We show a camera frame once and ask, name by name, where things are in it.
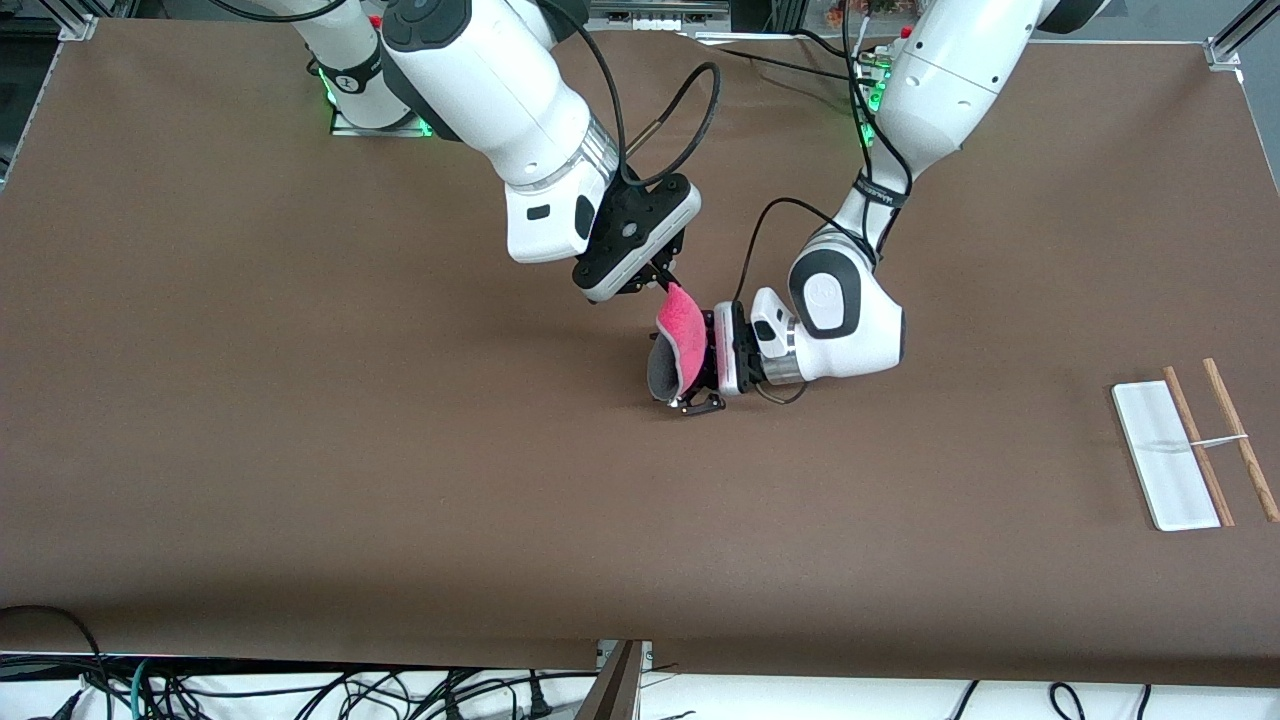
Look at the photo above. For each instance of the white rack base plate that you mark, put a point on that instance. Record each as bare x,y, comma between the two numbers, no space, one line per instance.
1165,455

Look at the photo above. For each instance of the white power strip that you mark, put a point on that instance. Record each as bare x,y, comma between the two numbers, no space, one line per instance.
655,18

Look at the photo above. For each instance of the pink and grey towel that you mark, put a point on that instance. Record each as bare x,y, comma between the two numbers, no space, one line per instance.
680,345

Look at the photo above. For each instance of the aluminium frame profile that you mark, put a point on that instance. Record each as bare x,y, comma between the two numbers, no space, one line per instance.
75,20
1235,40

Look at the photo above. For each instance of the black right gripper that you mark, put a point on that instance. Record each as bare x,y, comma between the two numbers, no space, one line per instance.
662,277

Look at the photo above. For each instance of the wooden rack rod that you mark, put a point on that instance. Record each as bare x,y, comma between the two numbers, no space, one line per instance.
1200,450
1240,435

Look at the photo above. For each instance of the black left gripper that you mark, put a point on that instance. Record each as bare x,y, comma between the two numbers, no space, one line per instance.
712,368

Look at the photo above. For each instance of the brown table cover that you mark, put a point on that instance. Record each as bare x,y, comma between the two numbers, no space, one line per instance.
400,450

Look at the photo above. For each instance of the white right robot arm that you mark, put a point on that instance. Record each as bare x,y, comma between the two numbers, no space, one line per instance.
490,80

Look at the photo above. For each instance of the brown wooden post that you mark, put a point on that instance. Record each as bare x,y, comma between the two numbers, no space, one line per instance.
612,690

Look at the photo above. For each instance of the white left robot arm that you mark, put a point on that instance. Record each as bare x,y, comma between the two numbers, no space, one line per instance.
950,80

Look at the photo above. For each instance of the silver metal bracket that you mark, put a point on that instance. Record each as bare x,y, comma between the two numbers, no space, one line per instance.
646,652

